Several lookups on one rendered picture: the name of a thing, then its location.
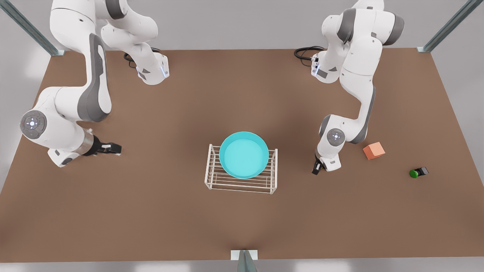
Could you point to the orange cube box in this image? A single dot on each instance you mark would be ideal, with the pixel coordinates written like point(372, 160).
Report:
point(374, 150)

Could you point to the cyan round plate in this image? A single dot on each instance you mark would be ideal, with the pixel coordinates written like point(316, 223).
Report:
point(244, 155)

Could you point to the silver frame post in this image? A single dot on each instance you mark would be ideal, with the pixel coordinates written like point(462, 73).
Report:
point(28, 27)
point(450, 25)
point(245, 260)

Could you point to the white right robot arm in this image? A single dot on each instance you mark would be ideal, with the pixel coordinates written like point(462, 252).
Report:
point(64, 102)

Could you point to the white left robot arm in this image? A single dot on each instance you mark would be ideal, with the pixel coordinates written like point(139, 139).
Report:
point(357, 71)

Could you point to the green button switch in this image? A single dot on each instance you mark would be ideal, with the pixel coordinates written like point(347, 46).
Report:
point(417, 172)

